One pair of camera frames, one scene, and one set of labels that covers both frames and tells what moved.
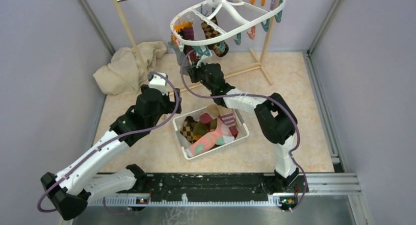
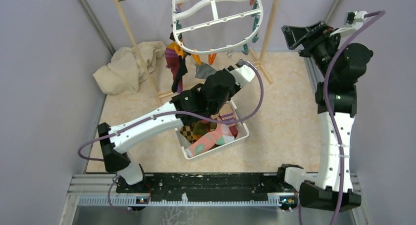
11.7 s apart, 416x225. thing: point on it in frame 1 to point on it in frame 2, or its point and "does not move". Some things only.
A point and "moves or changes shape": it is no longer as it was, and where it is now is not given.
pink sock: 221,135 does not move
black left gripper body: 167,106 to 216,109
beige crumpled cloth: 128,67 does not move
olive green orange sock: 199,130 does not move
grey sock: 181,59 moves or changes shape
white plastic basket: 243,129 does not move
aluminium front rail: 318,183 does not move
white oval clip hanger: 190,12 to 194,9
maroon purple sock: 188,33 to 172,61
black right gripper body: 198,75 to 322,49
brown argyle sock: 187,129 does not move
